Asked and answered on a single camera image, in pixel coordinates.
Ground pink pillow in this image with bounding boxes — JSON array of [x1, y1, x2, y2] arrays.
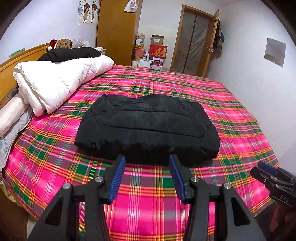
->
[[0, 92, 29, 138]]

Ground white folded duvet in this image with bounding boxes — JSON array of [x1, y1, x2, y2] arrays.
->
[[13, 55, 114, 116]]

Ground pink plastic bin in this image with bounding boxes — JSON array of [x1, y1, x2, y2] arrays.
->
[[134, 48, 145, 58]]

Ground white nightstand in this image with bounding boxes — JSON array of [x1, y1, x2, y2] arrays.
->
[[95, 47, 106, 55]]

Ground teddy bear with santa hat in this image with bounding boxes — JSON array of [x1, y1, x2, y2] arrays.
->
[[47, 39, 73, 51]]

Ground black pillow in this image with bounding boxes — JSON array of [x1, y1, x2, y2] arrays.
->
[[38, 47, 101, 62]]

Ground white shopping bag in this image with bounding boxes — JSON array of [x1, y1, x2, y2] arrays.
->
[[138, 51, 152, 68]]

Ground hanging white plastic bag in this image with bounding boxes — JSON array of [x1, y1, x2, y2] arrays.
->
[[124, 0, 138, 13]]

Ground wooden wardrobe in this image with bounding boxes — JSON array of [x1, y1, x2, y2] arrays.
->
[[96, 0, 142, 66]]

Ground cartoon couple wall poster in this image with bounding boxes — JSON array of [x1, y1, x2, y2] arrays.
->
[[78, 0, 101, 25]]

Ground brown cardboard box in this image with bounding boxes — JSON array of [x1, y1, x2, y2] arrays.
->
[[151, 35, 164, 46]]

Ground wooden headboard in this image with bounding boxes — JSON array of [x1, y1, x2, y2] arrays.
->
[[0, 42, 52, 107]]

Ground pink plaid bed sheet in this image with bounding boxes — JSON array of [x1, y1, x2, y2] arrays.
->
[[1, 65, 279, 240]]

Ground black puffer jacket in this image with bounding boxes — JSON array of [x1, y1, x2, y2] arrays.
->
[[74, 94, 220, 167]]

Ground red gift box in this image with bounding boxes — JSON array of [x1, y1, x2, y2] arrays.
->
[[149, 44, 168, 59]]

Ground wooden door frame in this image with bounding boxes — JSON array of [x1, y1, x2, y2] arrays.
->
[[170, 5, 220, 77]]

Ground clothes hanging on door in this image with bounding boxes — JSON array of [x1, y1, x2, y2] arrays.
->
[[213, 19, 225, 50]]

